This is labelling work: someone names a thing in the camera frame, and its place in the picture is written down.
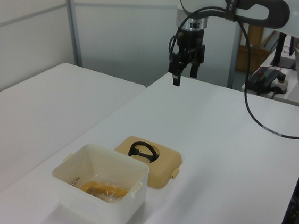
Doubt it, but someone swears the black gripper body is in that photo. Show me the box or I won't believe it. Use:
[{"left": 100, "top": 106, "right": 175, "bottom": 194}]
[{"left": 176, "top": 26, "right": 206, "bottom": 56}]

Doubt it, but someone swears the tan plastic case lid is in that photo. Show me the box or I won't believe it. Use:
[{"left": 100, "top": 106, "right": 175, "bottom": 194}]
[{"left": 111, "top": 134, "right": 185, "bottom": 192}]

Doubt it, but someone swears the white plastic tool case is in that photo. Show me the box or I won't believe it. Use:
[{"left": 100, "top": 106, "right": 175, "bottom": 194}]
[{"left": 46, "top": 140, "right": 152, "bottom": 224}]

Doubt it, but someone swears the wooden cabinet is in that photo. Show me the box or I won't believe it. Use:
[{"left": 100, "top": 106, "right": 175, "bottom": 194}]
[{"left": 235, "top": 22, "right": 276, "bottom": 76}]

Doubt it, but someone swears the black power box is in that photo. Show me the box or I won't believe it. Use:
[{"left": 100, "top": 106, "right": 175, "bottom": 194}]
[{"left": 247, "top": 65, "right": 287, "bottom": 93}]

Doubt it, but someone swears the black monitor stand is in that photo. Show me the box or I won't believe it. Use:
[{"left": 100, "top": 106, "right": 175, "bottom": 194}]
[{"left": 271, "top": 31, "right": 299, "bottom": 71}]

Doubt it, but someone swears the grey emergency stop button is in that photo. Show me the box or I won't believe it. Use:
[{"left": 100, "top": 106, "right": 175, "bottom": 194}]
[{"left": 270, "top": 76, "right": 290, "bottom": 95}]

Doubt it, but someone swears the white background desk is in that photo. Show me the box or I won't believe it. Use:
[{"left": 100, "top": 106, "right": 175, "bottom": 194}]
[{"left": 240, "top": 46, "right": 299, "bottom": 109}]

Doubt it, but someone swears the yellow item in plastic wrap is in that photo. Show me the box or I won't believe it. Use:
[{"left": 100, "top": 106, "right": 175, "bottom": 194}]
[{"left": 78, "top": 179, "right": 129, "bottom": 205}]

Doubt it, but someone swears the black cable strap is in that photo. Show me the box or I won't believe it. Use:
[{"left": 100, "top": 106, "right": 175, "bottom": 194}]
[{"left": 223, "top": 0, "right": 241, "bottom": 22}]

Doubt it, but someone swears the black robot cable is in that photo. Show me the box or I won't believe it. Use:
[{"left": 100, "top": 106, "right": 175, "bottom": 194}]
[{"left": 160, "top": 2, "right": 299, "bottom": 140}]

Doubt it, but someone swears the grey partition corner post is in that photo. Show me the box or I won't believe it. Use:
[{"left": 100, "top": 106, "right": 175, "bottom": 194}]
[{"left": 55, "top": 0, "right": 90, "bottom": 68}]

